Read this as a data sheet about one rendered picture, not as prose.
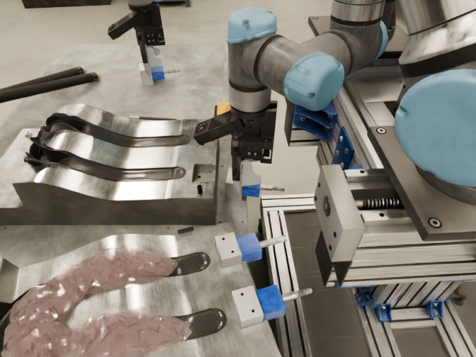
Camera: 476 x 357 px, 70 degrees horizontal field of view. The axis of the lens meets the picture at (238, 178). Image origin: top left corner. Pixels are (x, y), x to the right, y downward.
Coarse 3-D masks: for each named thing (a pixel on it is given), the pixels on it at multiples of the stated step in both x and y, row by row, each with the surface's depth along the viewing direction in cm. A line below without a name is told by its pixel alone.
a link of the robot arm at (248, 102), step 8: (232, 88) 56; (232, 96) 58; (240, 96) 56; (248, 96) 56; (256, 96) 56; (264, 96) 57; (232, 104) 59; (240, 104) 57; (248, 104) 57; (256, 104) 57; (264, 104) 58; (248, 112) 59
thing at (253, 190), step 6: (228, 174) 75; (228, 180) 74; (228, 186) 74; (246, 186) 74; (252, 186) 74; (258, 186) 74; (264, 186) 76; (270, 186) 76; (228, 192) 76; (234, 192) 75; (246, 192) 75; (252, 192) 75; (258, 192) 75; (228, 198) 77; (234, 198) 77; (240, 198) 76
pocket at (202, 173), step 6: (198, 168) 73; (204, 168) 73; (210, 168) 73; (198, 174) 74; (204, 174) 74; (210, 174) 74; (192, 180) 69; (198, 180) 73; (204, 180) 73; (210, 180) 73
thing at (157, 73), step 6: (162, 66) 113; (144, 72) 109; (150, 72) 109; (156, 72) 110; (162, 72) 110; (168, 72) 113; (174, 72) 113; (144, 78) 110; (150, 78) 111; (156, 78) 111; (162, 78) 112; (144, 84) 112; (150, 84) 112
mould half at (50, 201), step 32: (128, 128) 82; (160, 128) 82; (192, 128) 81; (0, 160) 78; (96, 160) 71; (128, 160) 74; (160, 160) 74; (192, 160) 73; (0, 192) 71; (32, 192) 65; (64, 192) 65; (96, 192) 66; (128, 192) 68; (160, 192) 67; (192, 192) 67; (0, 224) 72; (32, 224) 72; (64, 224) 72; (96, 224) 72; (128, 224) 72; (160, 224) 72; (192, 224) 72
